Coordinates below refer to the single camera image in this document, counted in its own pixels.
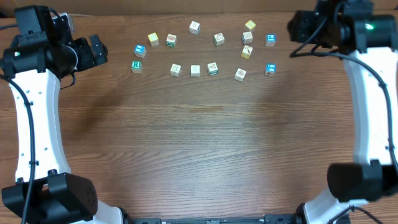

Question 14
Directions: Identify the blue T umbrella block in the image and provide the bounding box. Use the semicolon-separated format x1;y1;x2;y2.
265;63;276;76

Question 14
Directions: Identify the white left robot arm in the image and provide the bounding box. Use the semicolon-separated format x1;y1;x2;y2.
1;5;131;223

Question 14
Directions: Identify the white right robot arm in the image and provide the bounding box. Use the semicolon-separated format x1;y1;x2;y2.
287;1;397;223

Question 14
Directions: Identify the blue P letter block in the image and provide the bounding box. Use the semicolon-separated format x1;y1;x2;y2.
266;34;276;47

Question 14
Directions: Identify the green R letter block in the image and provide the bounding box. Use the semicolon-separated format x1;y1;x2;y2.
131;60;142;73

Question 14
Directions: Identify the blue top block left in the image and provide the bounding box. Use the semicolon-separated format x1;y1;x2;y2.
134;44;147;58

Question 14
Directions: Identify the yellow top block right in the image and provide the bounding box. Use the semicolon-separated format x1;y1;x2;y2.
244;20;256;32

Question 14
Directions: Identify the yellow top block left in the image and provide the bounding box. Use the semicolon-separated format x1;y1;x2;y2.
148;32;159;46

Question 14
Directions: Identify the white picture block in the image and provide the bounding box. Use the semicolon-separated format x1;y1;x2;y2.
242;31;253;44
213;33;225;46
234;68;246;82

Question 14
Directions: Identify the yellow block red picture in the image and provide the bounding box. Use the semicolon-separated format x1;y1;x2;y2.
241;45;253;59

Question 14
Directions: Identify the green B picture block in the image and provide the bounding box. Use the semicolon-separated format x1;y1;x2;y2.
166;34;177;47

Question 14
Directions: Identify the white block lower left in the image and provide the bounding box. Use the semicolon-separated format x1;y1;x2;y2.
170;63;182;77

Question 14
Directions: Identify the white picture block lower right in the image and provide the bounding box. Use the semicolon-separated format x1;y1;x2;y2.
234;68;246;82

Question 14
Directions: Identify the white picture block centre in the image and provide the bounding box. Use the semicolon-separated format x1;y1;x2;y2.
213;33;225;46

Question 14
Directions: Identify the plain white wooden block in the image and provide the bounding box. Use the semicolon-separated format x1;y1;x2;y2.
190;65;200;77

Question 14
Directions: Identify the white butterfly block top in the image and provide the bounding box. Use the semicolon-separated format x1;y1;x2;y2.
189;21;200;35

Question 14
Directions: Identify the green edged picture block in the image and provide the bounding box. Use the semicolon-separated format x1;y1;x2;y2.
207;62;218;75

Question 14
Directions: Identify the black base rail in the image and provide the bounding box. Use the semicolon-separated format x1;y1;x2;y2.
132;214;304;224

